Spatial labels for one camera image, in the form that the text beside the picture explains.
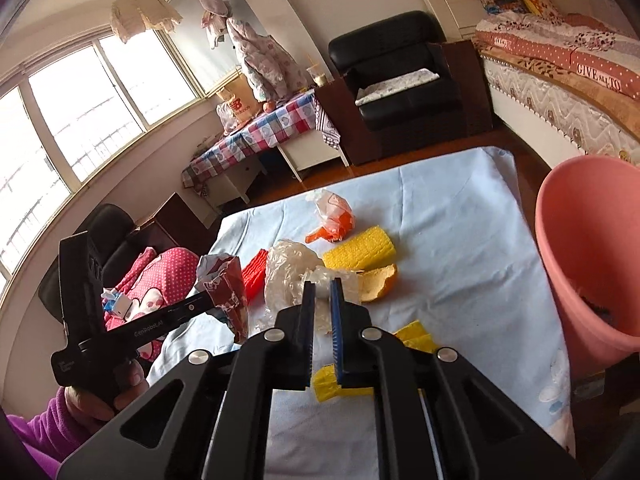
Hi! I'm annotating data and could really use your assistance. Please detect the black office chair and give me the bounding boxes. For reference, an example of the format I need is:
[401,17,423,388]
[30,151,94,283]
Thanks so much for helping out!
[37,202,139,323]

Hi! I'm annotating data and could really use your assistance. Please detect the dark wooden nightstand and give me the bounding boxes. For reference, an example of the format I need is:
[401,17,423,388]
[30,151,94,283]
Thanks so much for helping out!
[439,40,492,136]

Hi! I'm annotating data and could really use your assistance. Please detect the red foam fruit net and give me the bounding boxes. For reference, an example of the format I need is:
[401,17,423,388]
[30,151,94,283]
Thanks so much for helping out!
[242,249,268,304]

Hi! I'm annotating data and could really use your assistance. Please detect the drink cup with straw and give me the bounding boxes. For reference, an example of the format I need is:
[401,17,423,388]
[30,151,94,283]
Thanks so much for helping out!
[306,54,328,88]

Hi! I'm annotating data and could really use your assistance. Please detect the blue white wrapper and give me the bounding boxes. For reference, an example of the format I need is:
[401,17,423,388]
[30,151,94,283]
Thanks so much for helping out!
[194,252,248,344]

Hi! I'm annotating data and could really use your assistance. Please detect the person's left hand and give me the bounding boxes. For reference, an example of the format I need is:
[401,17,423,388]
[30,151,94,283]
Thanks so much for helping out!
[64,360,149,427]

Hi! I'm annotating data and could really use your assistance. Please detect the small yellow wrapper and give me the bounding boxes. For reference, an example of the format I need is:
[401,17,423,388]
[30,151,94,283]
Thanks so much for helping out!
[310,318,442,404]

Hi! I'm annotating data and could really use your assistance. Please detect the window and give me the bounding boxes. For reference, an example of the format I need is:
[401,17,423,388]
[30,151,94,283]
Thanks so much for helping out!
[1,32,210,283]

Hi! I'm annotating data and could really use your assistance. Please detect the orange bread piece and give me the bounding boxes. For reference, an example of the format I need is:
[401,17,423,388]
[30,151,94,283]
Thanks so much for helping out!
[358,264,398,302]

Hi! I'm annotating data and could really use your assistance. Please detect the black leather armchair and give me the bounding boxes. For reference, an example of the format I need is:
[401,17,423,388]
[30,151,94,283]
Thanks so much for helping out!
[329,10,462,131]

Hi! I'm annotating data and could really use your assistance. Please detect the brown paper shopping bag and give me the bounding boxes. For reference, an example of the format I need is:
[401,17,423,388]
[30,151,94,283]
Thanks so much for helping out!
[215,73,262,127]

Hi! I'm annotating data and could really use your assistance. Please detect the white desk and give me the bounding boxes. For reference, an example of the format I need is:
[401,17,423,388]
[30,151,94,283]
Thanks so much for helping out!
[204,130,349,208]

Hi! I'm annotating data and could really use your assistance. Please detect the white cushion on armchair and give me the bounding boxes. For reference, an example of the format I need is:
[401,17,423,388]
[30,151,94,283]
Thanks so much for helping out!
[355,68,439,106]

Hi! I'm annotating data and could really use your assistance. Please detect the dark wooden side cabinet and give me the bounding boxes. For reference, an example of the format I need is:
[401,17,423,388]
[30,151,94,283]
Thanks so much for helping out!
[316,77,382,166]

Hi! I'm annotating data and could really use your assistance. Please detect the dark wooden cabinet left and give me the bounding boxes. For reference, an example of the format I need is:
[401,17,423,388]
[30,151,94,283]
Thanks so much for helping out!
[127,193,213,256]

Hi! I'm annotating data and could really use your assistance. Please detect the purple sleeve forearm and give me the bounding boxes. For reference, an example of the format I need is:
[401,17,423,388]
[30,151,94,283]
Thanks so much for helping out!
[6,388,89,479]

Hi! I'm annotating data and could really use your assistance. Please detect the yellow foam fruit net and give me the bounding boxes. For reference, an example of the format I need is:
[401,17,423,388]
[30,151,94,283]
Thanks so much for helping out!
[321,226,396,271]

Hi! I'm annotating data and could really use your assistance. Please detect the red polka dot cushion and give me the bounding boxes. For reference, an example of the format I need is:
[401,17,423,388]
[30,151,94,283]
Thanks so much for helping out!
[102,245,202,361]

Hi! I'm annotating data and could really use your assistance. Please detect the bed with floral bedding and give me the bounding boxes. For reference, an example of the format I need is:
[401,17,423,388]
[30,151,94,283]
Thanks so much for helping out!
[473,12,639,166]

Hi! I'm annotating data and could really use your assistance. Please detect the pink plastic trash bucket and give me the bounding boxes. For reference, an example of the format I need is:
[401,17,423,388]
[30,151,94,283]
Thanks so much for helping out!
[535,155,639,379]

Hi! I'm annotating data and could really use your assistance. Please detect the plaid tablecloth on desk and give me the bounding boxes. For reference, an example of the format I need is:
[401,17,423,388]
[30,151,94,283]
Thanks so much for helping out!
[181,90,341,192]

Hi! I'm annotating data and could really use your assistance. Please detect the orange white plastic bag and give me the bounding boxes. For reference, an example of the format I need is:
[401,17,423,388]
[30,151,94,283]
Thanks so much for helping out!
[305,188,355,244]

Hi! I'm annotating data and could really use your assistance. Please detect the hanging floral pyjamas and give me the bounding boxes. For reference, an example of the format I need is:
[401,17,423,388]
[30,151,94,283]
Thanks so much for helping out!
[198,0,311,103]

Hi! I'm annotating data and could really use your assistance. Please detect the hanging cream knitted top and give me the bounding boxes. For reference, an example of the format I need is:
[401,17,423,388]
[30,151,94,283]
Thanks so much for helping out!
[110,0,182,44]

